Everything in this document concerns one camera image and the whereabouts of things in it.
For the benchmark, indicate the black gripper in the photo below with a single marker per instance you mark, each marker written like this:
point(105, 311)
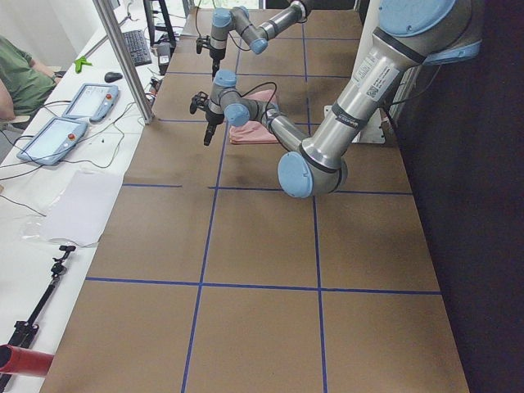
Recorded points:
point(212, 118)
point(215, 56)

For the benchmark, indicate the pink Snoopy t-shirt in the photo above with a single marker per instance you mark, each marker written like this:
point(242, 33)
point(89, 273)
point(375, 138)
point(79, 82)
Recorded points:
point(253, 132)

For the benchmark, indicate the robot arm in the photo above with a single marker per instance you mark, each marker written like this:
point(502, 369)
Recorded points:
point(256, 37)
point(408, 34)

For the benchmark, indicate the black keyboard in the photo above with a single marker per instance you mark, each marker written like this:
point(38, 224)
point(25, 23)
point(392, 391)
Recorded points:
point(138, 49)

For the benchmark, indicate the black computer mouse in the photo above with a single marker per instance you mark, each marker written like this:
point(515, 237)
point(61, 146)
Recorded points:
point(111, 77)

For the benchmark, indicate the upper blue teach pendant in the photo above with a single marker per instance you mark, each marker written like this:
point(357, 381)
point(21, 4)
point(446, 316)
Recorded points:
point(93, 102)

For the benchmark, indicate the blue teach pendant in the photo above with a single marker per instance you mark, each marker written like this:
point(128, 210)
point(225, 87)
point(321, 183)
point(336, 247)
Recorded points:
point(93, 102)
point(53, 142)

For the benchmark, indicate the green plastic clip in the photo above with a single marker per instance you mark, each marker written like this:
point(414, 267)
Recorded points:
point(80, 63)

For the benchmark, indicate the brown table mat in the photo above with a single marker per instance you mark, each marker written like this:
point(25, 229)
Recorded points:
point(209, 278)

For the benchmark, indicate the white paper sheet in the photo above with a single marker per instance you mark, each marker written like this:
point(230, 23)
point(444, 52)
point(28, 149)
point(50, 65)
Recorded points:
point(109, 189)

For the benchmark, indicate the lower blue teach pendant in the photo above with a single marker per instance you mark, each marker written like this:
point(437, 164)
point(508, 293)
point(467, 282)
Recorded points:
point(53, 142)

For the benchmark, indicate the person in green shirt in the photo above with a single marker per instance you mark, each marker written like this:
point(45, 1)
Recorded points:
point(26, 83)

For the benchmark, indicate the clear plastic bag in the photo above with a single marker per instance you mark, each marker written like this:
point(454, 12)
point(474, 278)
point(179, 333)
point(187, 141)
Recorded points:
point(74, 216)

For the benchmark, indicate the red cylinder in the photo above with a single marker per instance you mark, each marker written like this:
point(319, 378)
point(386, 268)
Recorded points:
point(16, 360)

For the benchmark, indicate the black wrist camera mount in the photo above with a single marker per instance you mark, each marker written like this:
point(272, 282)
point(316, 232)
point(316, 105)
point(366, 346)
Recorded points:
point(199, 102)
point(202, 42)

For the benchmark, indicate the grey aluminium camera post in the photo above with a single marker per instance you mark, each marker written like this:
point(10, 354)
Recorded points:
point(116, 38)

